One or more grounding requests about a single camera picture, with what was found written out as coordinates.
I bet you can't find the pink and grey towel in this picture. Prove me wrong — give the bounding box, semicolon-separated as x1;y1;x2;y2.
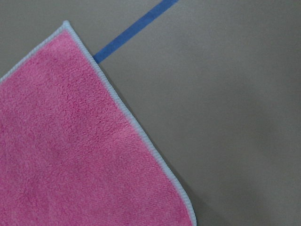
0;21;197;226

